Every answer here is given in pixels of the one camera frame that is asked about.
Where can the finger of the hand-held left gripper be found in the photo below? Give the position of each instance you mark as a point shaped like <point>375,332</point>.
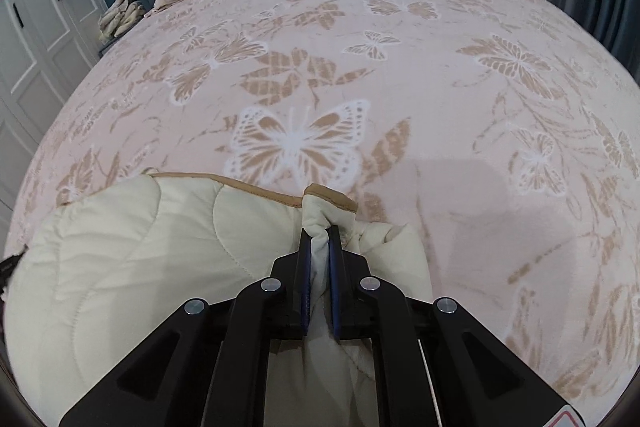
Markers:
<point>9,269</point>

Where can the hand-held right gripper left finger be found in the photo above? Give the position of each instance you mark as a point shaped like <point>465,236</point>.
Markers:
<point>305,279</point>

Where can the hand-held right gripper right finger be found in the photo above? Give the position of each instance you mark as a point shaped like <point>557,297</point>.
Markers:
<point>334,289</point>

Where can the cream quilted jacket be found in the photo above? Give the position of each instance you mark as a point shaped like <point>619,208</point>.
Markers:
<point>150,257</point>

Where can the pile of beige clothes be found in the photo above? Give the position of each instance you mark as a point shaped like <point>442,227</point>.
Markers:
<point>120,17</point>

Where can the pink butterfly print blanket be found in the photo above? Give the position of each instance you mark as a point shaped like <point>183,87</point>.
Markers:
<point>400,82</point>

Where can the white panelled wardrobe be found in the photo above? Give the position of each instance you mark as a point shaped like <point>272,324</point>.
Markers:
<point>40,32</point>

